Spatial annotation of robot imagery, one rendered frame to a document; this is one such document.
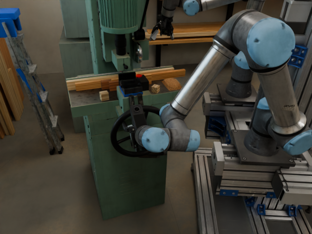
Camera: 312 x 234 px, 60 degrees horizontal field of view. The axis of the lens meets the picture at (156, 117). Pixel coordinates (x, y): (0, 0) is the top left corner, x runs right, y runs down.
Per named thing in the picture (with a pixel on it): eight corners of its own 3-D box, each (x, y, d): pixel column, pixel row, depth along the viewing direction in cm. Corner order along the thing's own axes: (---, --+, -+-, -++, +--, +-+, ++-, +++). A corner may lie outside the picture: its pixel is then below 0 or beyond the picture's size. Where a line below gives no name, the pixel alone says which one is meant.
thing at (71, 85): (68, 90, 140) (66, 81, 137) (67, 88, 141) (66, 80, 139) (173, 76, 157) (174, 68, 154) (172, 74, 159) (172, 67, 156)
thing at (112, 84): (109, 91, 140) (109, 82, 137) (109, 89, 141) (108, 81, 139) (140, 87, 145) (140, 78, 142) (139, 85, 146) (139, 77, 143)
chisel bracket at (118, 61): (117, 74, 138) (116, 58, 133) (112, 64, 149) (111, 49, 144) (131, 72, 140) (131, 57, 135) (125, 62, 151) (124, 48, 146)
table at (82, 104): (74, 129, 122) (71, 118, 119) (68, 97, 146) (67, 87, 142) (193, 107, 139) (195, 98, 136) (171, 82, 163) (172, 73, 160)
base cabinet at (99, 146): (102, 221, 178) (89, 137, 138) (89, 163, 223) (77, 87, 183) (165, 204, 191) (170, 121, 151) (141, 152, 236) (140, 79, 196)
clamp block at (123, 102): (122, 115, 127) (121, 98, 122) (116, 101, 137) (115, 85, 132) (152, 110, 131) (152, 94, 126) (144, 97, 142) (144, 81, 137)
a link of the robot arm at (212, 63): (231, -5, 85) (150, 113, 103) (249, 2, 76) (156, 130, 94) (255, 14, 90) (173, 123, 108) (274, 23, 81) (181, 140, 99)
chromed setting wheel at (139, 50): (138, 67, 153) (138, 45, 146) (132, 59, 162) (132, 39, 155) (143, 66, 154) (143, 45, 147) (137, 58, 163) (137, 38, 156)
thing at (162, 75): (76, 91, 139) (74, 84, 137) (75, 89, 141) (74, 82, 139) (185, 76, 157) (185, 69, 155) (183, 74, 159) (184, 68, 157)
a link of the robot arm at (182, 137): (192, 119, 95) (163, 117, 91) (204, 139, 86) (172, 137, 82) (186, 137, 99) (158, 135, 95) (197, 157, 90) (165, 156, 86)
